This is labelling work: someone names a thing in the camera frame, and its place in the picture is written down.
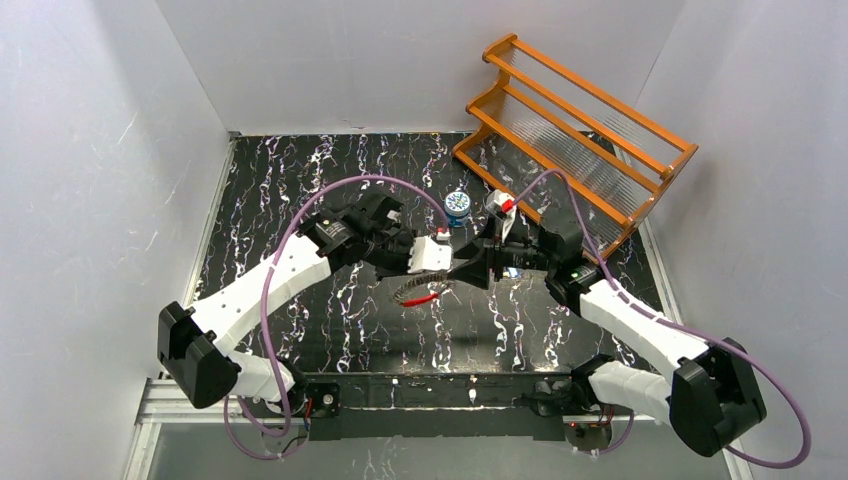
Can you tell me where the blue tagged key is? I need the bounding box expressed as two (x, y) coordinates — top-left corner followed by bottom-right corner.
(503, 267), (521, 279)

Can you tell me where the red handled spiked keyring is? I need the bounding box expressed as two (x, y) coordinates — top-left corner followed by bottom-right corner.
(392, 270), (454, 308)

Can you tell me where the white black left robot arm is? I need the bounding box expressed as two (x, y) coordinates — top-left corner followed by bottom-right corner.
(157, 193), (450, 409)

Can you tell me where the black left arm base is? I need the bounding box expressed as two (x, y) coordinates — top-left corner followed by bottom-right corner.
(287, 380), (341, 419)

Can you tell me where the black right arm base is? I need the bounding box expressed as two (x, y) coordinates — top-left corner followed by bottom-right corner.
(517, 378), (615, 452)

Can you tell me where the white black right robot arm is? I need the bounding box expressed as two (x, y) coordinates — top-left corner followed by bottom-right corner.
(451, 209), (767, 457)

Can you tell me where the small blue white jar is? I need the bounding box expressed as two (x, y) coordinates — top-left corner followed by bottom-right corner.
(443, 190), (472, 228)

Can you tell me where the orange wooden shelf rack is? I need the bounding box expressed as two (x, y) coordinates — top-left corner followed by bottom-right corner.
(453, 33), (698, 259)

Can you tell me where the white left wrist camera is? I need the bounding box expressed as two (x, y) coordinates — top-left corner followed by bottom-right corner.
(407, 229), (453, 274)

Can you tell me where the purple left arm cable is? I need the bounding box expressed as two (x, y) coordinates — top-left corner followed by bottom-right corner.
(221, 174), (453, 462)

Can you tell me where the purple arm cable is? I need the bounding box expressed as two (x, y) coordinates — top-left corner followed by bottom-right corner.
(221, 174), (453, 462)
(503, 168), (813, 470)

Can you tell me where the aluminium frame rail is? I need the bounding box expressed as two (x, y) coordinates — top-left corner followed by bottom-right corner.
(125, 377), (757, 480)

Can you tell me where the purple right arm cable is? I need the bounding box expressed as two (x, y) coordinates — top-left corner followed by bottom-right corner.
(503, 168), (813, 470)

